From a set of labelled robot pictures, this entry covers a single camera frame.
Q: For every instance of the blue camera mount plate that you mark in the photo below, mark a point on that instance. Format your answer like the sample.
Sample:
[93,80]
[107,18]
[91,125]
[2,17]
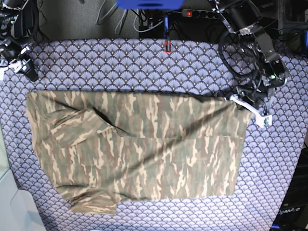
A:
[150,4]

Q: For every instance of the camouflage T-shirt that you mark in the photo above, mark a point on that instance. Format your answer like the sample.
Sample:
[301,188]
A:
[102,148]

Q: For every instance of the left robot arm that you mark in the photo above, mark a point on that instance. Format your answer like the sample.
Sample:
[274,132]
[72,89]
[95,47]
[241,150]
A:
[241,18]

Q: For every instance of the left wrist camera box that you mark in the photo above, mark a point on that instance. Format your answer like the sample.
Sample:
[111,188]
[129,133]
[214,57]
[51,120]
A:
[263,120]

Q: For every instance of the black power strip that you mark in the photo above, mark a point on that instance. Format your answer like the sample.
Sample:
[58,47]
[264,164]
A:
[203,14]

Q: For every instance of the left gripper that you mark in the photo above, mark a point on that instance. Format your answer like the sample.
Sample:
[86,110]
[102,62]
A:
[260,99]

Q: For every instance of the blue clamp right edge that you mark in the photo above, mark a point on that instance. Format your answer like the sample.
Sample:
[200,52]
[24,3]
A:
[304,43]

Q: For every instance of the purple fan-pattern table cloth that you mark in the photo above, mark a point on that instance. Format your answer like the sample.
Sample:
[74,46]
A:
[267,164]

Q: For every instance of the white plastic bin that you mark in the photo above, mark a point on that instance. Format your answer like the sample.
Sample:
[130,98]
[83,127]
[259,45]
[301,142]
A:
[18,211]

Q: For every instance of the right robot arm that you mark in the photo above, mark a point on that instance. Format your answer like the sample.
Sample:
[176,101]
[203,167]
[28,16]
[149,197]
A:
[19,23]

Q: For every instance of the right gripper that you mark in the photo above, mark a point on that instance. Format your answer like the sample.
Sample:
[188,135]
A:
[24,64]

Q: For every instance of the black OpenArm box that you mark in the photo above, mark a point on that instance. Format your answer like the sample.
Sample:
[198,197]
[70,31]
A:
[293,214]

